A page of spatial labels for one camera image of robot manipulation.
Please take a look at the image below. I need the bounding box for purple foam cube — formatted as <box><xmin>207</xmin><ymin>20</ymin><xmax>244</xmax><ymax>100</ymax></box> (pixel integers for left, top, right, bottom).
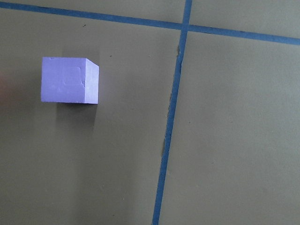
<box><xmin>41</xmin><ymin>57</ymin><xmax>99</xmax><ymax>104</ymax></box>

